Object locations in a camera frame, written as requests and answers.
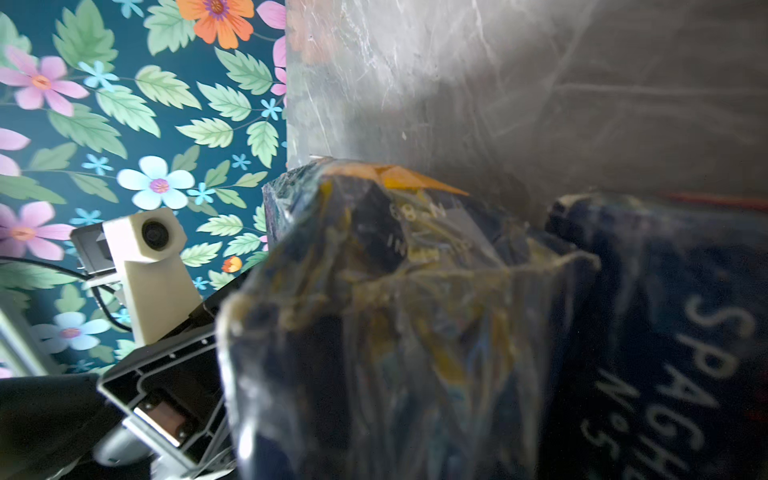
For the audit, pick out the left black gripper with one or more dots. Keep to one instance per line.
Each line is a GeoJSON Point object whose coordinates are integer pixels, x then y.
{"type": "Point", "coordinates": [172, 396]}

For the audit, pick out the blue Barilla rigatoni bag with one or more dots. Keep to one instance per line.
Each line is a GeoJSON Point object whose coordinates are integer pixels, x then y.
{"type": "Point", "coordinates": [398, 328]}

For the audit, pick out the blue Barilla spaghetti box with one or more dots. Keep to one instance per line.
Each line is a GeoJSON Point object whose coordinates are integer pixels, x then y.
{"type": "Point", "coordinates": [665, 376]}

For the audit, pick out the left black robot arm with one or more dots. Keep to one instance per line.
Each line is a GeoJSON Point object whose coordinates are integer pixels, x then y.
{"type": "Point", "coordinates": [49, 423]}

